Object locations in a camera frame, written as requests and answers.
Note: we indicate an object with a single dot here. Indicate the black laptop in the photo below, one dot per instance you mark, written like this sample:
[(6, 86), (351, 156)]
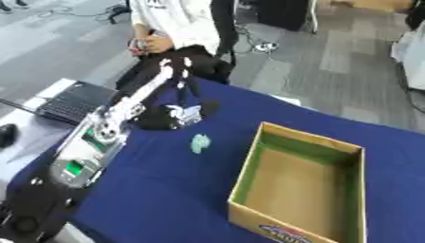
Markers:
[(75, 104)]

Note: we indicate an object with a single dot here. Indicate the person's left hand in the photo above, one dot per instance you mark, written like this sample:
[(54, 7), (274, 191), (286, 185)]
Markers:
[(158, 43)]

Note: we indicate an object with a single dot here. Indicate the white power strip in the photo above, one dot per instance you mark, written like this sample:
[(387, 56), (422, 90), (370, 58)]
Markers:
[(265, 47)]

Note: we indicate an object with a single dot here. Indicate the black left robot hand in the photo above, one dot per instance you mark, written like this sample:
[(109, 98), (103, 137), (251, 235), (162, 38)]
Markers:
[(158, 118)]

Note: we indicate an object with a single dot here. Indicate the black cabinet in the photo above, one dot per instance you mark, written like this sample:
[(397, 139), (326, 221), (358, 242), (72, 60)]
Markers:
[(282, 12)]

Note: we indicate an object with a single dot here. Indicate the person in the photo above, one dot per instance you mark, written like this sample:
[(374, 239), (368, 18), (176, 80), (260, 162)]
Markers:
[(177, 22)]

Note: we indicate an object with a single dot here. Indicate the black computer mouse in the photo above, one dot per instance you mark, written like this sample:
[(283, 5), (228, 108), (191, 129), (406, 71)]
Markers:
[(6, 135)]

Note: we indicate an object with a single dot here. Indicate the tan cardboard box green inside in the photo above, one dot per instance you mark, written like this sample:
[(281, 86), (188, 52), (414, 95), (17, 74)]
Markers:
[(299, 186)]

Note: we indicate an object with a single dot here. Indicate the person's right hand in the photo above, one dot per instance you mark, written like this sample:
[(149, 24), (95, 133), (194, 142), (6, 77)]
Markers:
[(134, 47)]

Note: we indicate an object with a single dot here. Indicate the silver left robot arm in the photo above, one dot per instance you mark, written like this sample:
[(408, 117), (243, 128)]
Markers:
[(83, 158)]

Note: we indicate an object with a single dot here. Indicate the person's shoes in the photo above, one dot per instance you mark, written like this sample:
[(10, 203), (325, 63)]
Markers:
[(11, 4)]

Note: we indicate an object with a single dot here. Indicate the white draped cloth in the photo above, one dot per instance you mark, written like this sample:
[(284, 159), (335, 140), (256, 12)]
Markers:
[(410, 53)]

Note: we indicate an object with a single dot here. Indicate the small pale green toy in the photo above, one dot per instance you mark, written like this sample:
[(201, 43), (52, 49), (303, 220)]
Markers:
[(200, 143)]

